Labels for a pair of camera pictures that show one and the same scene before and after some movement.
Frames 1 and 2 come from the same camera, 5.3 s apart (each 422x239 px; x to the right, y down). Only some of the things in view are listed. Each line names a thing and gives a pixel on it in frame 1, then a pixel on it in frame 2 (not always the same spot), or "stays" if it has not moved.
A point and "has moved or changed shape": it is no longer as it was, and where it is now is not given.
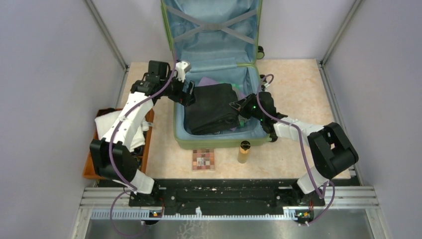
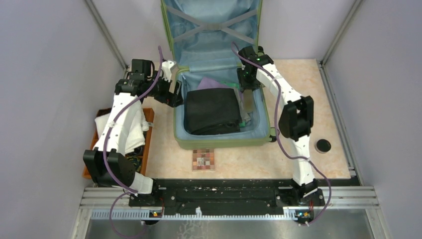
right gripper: (243, 111) -> (244, 85)
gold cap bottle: (244, 152) has moved or changed shape
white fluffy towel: (105, 121) stays
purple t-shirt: (206, 80) has moved or changed shape
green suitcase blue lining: (220, 39) stays
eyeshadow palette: (203, 160) stays
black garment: (211, 112) stays
